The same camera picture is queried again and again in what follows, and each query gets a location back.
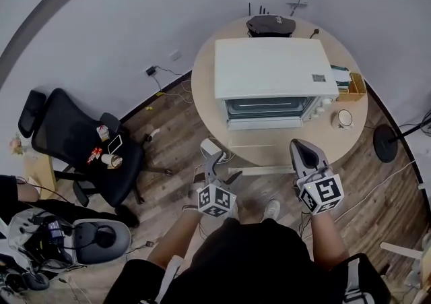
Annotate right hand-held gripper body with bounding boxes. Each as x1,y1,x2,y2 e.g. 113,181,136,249
296,164,345,216

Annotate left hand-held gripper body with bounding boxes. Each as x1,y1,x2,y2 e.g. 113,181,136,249
197,174,237,218

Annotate person's right forearm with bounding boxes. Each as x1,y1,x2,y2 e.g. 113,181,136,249
309,213,351,272

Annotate person's left forearm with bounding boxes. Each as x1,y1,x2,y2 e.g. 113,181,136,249
147,208,203,272

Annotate white toaster oven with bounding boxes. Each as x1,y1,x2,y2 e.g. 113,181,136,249
214,37,340,131

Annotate white power adapter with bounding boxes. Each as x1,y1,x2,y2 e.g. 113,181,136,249
200,138,224,156

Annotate round wooden table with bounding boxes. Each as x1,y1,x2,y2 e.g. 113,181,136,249
191,16,370,171

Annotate white mug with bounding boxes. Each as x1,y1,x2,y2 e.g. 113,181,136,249
331,109,355,131

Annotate person's right shoe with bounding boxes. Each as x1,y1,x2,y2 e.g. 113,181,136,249
262,199,281,221

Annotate black standing fan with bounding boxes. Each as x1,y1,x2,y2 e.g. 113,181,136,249
372,116,431,164

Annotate person's black clothing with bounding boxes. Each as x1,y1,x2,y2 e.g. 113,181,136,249
104,217,391,304

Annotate wooden organizer box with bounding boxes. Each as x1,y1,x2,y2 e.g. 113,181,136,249
336,72,367,96

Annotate stack of papers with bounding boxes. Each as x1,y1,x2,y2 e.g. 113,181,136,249
330,65,353,88

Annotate white phone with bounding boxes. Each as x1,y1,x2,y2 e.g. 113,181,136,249
107,133,123,155

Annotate paper cup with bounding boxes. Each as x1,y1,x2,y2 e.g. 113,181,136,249
100,152,123,170

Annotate red snack packet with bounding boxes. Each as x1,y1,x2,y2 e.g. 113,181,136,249
86,147,103,166

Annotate dark grey bag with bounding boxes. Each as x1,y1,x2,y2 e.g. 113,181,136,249
246,14,298,38

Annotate black office chair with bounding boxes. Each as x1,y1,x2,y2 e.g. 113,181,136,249
18,88,173,208

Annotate small wooden cabinet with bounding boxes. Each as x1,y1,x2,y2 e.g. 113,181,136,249
23,152,59,200

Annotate grey equipment bundle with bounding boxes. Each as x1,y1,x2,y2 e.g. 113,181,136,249
5,209,73,274

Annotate pink flowers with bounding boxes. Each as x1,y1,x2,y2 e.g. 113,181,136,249
9,133,27,156

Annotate long white floor cable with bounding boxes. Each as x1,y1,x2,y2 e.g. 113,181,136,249
332,160,419,223

